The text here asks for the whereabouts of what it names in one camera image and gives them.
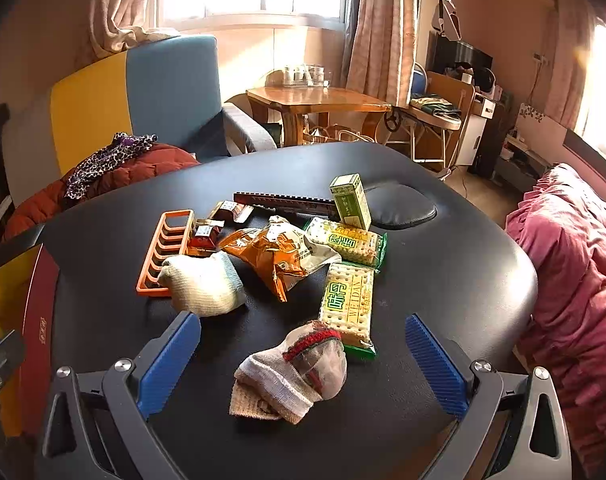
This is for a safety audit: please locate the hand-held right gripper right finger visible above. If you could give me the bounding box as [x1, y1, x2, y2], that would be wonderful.
[404, 312, 574, 480]

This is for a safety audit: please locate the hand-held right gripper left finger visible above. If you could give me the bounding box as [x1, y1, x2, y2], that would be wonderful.
[35, 310, 204, 480]

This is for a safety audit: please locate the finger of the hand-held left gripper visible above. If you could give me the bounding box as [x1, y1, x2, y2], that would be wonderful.
[0, 331, 28, 411]

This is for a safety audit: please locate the dark red box gold inside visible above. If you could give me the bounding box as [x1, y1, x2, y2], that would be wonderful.
[0, 245, 60, 441]

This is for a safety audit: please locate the orange plastic rack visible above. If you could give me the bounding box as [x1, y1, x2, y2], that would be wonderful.
[135, 208, 196, 301]

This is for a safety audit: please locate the cream knitted sock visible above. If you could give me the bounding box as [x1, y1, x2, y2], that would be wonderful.
[158, 251, 248, 317]

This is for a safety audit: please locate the green cracker packet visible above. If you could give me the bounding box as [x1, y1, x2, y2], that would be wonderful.
[319, 261, 378, 361]
[303, 216, 388, 273]

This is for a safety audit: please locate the grey red striped sock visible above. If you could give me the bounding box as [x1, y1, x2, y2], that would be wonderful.
[229, 318, 348, 426]

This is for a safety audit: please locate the small red candy packet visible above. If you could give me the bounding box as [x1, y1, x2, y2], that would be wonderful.
[210, 200, 254, 223]
[185, 220, 224, 257]

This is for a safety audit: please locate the orange snack bag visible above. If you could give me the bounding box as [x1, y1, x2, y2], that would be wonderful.
[218, 215, 344, 303]

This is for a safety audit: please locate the green and cream carton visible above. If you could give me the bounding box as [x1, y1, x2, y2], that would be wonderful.
[330, 173, 372, 232]

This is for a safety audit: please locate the dark ridged toy bar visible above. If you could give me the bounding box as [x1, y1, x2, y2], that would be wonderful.
[233, 191, 336, 221]

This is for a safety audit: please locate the black oval cushion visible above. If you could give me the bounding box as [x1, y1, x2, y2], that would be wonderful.
[365, 183, 438, 231]

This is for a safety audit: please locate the pink blanket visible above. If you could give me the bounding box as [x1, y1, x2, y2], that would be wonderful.
[505, 162, 606, 476]

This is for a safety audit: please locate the red quilted jacket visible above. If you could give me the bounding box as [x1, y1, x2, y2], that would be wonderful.
[3, 142, 201, 241]

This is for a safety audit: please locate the leopard print scarf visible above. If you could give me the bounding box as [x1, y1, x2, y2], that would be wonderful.
[64, 131, 158, 201]

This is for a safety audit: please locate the white cabinet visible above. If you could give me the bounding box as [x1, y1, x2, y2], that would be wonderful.
[455, 92, 498, 166]

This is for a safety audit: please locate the green cloth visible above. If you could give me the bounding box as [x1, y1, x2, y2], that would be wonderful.
[410, 92, 464, 118]

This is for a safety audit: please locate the white floral board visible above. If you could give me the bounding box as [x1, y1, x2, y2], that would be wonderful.
[515, 102, 568, 148]

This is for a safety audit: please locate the yellow blue grey armchair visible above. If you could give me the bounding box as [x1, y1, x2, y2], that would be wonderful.
[0, 35, 278, 211]

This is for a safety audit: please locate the wooden folding chair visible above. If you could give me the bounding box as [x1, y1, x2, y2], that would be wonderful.
[408, 71, 476, 171]

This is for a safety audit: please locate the blue chair back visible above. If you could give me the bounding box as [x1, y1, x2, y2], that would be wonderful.
[410, 62, 428, 98]

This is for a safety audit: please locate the wooden side table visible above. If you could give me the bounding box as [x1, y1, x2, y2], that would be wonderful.
[245, 85, 394, 147]

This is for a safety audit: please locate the black monitor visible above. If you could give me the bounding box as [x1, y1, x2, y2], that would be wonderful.
[428, 30, 494, 73]

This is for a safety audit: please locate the clear tray with glasses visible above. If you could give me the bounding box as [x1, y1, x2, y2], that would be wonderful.
[282, 64, 332, 88]

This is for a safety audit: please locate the beige curtain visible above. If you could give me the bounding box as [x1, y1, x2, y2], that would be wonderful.
[345, 0, 424, 106]
[90, 0, 184, 53]

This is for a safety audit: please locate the wall coat hanger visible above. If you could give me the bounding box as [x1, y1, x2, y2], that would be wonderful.
[433, 0, 464, 41]

